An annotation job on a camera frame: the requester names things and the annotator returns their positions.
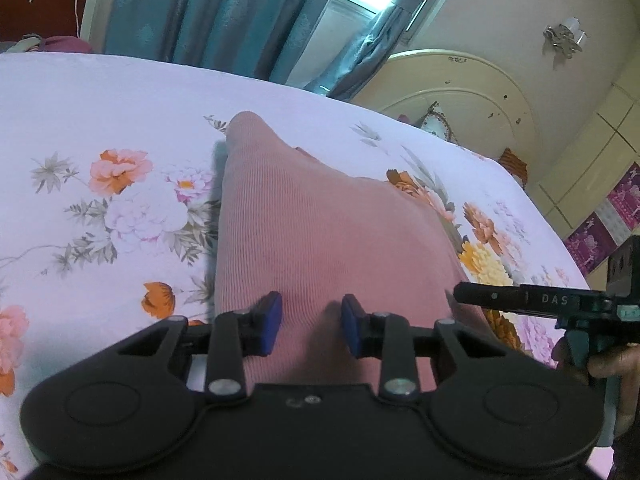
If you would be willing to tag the purple patterned panel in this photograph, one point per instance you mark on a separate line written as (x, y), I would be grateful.
(605, 225)

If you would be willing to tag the wall lamp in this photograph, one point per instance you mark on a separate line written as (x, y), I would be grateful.
(566, 37)

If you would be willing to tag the person's right hand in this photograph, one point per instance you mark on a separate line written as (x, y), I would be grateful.
(617, 375)

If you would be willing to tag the red headboard with white frame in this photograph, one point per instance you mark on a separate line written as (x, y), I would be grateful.
(35, 0)

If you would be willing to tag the white ornate cushion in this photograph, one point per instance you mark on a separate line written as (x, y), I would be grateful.
(436, 122)

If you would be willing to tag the tied blue curtain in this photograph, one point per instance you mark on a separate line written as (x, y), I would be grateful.
(390, 25)

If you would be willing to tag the wide blue curtain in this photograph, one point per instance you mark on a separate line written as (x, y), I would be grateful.
(215, 15)

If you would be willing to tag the pink pillow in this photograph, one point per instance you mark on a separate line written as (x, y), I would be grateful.
(55, 45)

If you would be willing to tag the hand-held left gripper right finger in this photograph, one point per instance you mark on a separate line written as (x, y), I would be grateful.
(350, 329)

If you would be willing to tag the floral bed sheet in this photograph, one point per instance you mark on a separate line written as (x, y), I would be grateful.
(100, 125)

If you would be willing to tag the orange patterned cloth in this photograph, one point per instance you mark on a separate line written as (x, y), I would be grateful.
(514, 165)

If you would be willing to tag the cream arched footboard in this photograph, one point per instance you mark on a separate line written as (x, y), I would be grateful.
(480, 95)

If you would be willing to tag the pink ribbed garment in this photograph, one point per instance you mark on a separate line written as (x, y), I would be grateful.
(320, 230)

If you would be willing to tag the cream panelled cabinet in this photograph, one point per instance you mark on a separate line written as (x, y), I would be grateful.
(590, 170)

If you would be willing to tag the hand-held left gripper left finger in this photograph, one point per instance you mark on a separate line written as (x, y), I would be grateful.
(271, 321)

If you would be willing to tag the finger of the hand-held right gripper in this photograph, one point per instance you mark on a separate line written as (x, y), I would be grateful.
(510, 297)

